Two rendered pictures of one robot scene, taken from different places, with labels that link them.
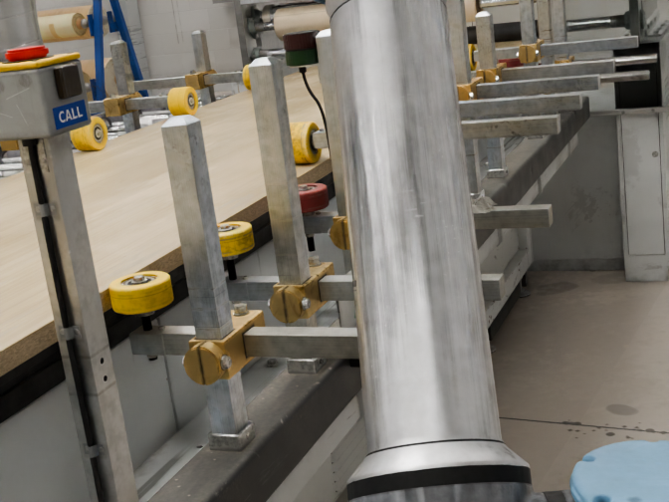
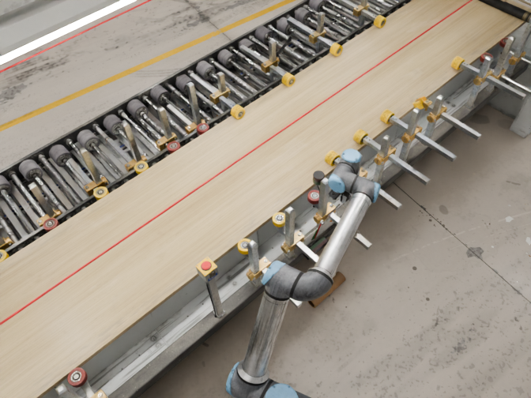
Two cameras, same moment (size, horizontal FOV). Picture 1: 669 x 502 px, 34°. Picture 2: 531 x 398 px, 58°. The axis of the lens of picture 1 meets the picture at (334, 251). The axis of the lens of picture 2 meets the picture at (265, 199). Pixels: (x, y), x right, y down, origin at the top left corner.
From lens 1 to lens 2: 1.88 m
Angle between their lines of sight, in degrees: 44
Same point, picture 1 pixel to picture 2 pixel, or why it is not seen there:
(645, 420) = (446, 219)
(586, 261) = (502, 109)
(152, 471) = (245, 263)
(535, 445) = (404, 212)
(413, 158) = (263, 334)
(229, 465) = (251, 292)
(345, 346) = not seen: hidden behind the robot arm
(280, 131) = (289, 224)
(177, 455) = not seen: hidden behind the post
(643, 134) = not seen: outside the picture
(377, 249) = (252, 342)
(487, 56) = (435, 110)
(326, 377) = (291, 262)
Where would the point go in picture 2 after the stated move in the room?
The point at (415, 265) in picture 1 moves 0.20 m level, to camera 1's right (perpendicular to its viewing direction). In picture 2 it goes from (256, 350) to (299, 369)
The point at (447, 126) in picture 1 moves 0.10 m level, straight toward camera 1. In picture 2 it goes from (273, 329) to (261, 349)
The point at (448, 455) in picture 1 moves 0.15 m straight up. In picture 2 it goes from (248, 379) to (246, 369)
